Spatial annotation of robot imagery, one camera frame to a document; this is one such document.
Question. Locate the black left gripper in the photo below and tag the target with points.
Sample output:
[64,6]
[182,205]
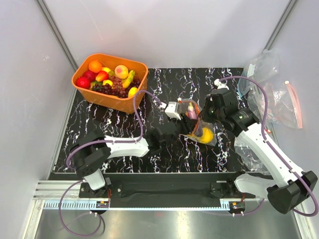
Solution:
[184,123]

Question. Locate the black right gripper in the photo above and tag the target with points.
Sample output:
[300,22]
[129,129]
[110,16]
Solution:
[204,112]

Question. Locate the purple eggplant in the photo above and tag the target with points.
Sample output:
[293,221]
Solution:
[191,114]

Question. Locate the clear zip bag orange zipper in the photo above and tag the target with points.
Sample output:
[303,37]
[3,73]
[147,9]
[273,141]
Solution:
[197,133]

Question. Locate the yellow lemon large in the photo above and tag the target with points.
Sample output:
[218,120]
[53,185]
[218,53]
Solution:
[207,136]

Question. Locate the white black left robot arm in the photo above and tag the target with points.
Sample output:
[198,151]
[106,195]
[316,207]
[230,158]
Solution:
[87,156]

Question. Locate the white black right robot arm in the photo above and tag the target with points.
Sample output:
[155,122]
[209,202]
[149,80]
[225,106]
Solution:
[290,185]

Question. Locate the clear blue zip bag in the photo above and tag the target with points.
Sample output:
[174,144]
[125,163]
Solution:
[263,69]

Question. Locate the filled zip bag red zipper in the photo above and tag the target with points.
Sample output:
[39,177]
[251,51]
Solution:
[283,105]

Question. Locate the yellow lemon small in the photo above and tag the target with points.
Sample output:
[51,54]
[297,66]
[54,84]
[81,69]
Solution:
[132,91]

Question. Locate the green yellow banana bunch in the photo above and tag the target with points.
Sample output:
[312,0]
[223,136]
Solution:
[127,81]

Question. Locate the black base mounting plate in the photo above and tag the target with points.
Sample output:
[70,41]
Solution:
[216,185]

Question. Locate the dark purple grape bunch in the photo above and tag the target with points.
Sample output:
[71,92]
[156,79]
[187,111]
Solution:
[113,87]

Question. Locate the pink peach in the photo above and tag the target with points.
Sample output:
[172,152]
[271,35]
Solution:
[121,72]

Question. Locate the orange plastic fruit basket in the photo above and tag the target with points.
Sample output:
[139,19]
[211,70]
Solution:
[109,64]

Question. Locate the dark red apple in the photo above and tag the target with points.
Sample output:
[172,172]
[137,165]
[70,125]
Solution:
[90,75]

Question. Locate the bright red apple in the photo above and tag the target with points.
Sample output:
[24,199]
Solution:
[83,82]

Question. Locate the orange fruit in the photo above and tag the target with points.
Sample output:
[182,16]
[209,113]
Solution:
[95,66]

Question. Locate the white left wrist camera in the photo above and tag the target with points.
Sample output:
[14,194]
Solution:
[171,110]

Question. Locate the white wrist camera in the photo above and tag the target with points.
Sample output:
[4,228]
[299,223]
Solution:
[220,85]
[171,110]

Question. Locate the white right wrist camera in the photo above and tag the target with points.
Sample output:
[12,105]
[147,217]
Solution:
[220,85]

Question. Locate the aluminium rail frame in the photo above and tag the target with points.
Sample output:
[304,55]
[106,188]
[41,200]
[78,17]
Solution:
[59,213]

